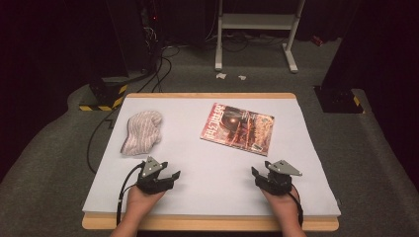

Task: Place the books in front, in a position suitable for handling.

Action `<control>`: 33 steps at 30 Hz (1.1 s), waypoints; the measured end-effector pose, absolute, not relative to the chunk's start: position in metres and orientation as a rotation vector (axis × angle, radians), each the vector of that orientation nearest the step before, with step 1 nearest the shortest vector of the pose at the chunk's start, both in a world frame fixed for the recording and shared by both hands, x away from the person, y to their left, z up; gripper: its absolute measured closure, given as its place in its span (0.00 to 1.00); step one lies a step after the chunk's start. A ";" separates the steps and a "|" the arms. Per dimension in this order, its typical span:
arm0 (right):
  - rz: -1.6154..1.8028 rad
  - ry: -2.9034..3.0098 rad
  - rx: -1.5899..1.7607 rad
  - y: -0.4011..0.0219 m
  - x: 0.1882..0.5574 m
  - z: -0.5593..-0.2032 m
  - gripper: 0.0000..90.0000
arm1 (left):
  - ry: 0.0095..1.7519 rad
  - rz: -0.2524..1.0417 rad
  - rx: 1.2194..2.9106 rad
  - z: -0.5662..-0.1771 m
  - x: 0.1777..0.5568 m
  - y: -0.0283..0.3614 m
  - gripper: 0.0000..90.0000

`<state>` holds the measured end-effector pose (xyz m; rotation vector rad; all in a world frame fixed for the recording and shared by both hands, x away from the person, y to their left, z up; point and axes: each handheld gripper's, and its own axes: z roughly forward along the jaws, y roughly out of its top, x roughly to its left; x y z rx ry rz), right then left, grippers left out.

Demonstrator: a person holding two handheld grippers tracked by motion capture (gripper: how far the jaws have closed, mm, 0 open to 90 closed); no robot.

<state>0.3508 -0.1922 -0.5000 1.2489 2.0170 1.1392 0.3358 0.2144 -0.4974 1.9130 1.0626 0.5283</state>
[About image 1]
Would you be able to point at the white metal stand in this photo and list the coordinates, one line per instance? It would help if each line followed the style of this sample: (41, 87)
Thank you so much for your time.
(257, 21)

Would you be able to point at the striped beige cloth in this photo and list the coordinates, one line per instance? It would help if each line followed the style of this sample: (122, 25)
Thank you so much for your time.
(142, 131)

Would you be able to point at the black equipment rack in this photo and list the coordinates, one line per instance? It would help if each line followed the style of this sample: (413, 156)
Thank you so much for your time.
(138, 36)

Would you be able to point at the small red object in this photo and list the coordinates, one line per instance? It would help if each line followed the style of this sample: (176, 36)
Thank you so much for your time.
(317, 40)

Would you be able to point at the black base with yellow stripes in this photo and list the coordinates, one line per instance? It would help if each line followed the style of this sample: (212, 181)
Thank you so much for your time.
(105, 97)
(339, 100)

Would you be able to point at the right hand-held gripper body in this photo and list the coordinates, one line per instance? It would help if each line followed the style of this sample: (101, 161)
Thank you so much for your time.
(276, 182)

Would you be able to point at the person's right hand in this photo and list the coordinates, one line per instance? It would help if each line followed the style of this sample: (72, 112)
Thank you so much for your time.
(285, 204)

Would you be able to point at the person's left hand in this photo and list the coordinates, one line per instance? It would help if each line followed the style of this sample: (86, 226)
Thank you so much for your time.
(143, 201)

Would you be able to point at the white paper scrap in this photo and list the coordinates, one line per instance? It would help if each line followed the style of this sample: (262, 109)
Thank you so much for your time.
(242, 77)
(221, 76)

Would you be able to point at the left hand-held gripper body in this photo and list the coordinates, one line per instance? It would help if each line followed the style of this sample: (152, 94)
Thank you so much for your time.
(150, 184)

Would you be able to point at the red cover magazine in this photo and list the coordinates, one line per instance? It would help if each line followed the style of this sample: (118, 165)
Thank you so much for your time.
(238, 128)

